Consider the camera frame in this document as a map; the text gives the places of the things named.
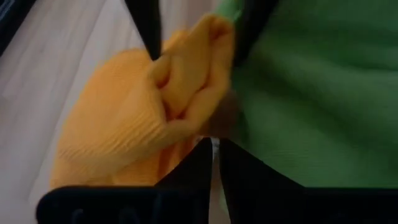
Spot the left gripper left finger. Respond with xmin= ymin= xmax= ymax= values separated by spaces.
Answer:
xmin=154 ymin=136 xmax=214 ymax=188

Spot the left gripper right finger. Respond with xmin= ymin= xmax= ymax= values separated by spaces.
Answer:
xmin=218 ymin=138 xmax=305 ymax=191

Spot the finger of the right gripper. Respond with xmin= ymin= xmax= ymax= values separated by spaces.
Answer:
xmin=233 ymin=0 xmax=280 ymax=68
xmin=124 ymin=0 xmax=164 ymax=62

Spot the orange microfiber towel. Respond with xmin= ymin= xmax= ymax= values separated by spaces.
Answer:
xmin=49 ymin=14 xmax=236 ymax=188

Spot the green microfiber towel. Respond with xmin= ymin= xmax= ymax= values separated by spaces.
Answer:
xmin=213 ymin=0 xmax=398 ymax=189

